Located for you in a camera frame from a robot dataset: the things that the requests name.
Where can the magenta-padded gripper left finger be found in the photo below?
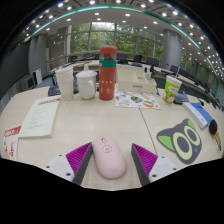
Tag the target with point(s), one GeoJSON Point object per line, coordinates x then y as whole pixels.
{"type": "Point", "coordinates": [60, 165]}

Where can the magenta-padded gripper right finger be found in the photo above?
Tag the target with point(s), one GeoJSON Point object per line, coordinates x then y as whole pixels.
{"type": "Point", "coordinates": [162, 166]}

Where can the pink computer mouse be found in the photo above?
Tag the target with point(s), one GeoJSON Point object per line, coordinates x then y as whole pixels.
{"type": "Point", "coordinates": [109, 160]}

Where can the cat-shaped grey green mouse pad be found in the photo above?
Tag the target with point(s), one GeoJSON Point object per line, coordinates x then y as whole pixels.
{"type": "Point", "coordinates": [183, 143]}

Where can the cream booklet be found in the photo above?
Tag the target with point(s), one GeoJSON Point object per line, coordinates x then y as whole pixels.
{"type": "Point", "coordinates": [40, 116]}

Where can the red white leaflet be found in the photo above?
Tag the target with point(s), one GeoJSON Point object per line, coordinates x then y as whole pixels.
{"type": "Point", "coordinates": [11, 141]}

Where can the blue white book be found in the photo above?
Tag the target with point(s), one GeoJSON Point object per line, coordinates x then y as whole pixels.
{"type": "Point", "coordinates": [198, 115]}

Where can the colourful sticker sheet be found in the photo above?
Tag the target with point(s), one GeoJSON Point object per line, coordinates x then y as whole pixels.
{"type": "Point", "coordinates": [136, 100]}

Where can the green white cup with straw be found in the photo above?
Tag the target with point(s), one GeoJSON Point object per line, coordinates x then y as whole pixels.
{"type": "Point", "coordinates": [171, 90]}

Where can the white lidded mug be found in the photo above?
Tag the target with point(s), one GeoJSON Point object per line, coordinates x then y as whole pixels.
{"type": "Point", "coordinates": [86, 86]}

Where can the white cardboard box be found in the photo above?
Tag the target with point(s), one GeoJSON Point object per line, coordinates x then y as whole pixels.
{"type": "Point", "coordinates": [135, 86]}

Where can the white floor appliance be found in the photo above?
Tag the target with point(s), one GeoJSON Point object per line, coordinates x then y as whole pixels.
{"type": "Point", "coordinates": [37, 76]}

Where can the red drink bottle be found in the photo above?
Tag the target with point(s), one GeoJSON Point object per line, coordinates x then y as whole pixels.
{"type": "Point", "coordinates": [107, 80]}

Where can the dark office chairs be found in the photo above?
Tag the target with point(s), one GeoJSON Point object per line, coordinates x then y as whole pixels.
{"type": "Point", "coordinates": [152, 61]}

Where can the ceiling lights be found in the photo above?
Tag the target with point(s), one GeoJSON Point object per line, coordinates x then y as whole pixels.
{"type": "Point", "coordinates": [116, 1]}

